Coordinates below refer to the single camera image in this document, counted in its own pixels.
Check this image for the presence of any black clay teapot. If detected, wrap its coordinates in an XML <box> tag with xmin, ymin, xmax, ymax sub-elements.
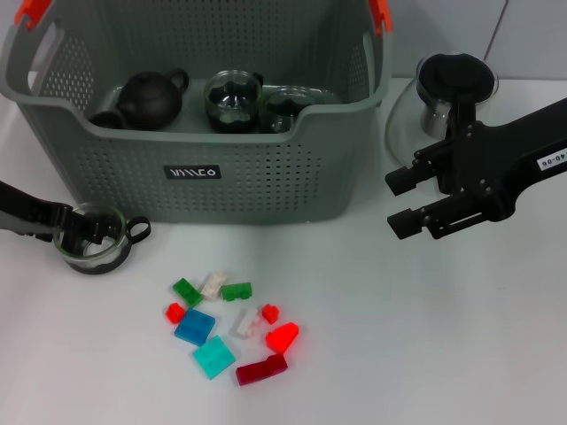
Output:
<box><xmin>115</xmin><ymin>68</ymin><xmax>190</xmax><ymax>132</ymax></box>

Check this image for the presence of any dark red long brick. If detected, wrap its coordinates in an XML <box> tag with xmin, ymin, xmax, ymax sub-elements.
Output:
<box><xmin>235</xmin><ymin>352</ymin><xmax>289</xmax><ymax>387</ymax></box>

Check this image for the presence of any green flat toy brick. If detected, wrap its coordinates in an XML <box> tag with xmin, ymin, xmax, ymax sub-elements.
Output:
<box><xmin>171</xmin><ymin>277</ymin><xmax>205</xmax><ymax>309</ymax></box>

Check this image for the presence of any small black clay cup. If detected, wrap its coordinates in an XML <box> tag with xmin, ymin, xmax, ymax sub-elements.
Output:
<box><xmin>87</xmin><ymin>110</ymin><xmax>125</xmax><ymax>131</ymax></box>

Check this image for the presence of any bright red sloped brick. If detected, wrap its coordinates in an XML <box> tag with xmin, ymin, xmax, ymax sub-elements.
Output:
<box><xmin>265</xmin><ymin>321</ymin><xmax>300</xmax><ymax>355</ymax></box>

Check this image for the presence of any teal square toy brick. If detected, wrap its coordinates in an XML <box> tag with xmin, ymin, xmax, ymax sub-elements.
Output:
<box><xmin>190</xmin><ymin>335</ymin><xmax>237</xmax><ymax>381</ymax></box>

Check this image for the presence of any white toy brick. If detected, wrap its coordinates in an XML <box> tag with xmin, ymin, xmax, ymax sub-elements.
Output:
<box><xmin>232</xmin><ymin>306</ymin><xmax>262</xmax><ymax>341</ymax></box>
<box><xmin>198</xmin><ymin>271</ymin><xmax>231</xmax><ymax>302</ymax></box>

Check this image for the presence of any blue toy brick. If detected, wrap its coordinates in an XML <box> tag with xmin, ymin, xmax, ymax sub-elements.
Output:
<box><xmin>174</xmin><ymin>307</ymin><xmax>218</xmax><ymax>347</ymax></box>

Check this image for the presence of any green car-shaped toy brick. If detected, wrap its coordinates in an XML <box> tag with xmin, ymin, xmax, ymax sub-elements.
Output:
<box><xmin>220</xmin><ymin>282</ymin><xmax>253</xmax><ymax>303</ymax></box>

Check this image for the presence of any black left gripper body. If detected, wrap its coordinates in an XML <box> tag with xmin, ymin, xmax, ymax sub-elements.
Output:
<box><xmin>0</xmin><ymin>178</ymin><xmax>71</xmax><ymax>243</ymax></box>

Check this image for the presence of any glass pitcher with black handle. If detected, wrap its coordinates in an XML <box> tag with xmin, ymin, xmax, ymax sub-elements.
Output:
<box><xmin>384</xmin><ymin>51</ymin><xmax>501</xmax><ymax>178</ymax></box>

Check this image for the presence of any grey-green perforated storage bin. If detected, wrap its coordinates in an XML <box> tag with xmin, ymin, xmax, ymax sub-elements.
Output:
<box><xmin>0</xmin><ymin>0</ymin><xmax>394</xmax><ymax>226</ymax></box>

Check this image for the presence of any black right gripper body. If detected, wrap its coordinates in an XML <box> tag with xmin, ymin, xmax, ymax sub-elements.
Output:
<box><xmin>435</xmin><ymin>97</ymin><xmax>567</xmax><ymax>223</ymax></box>

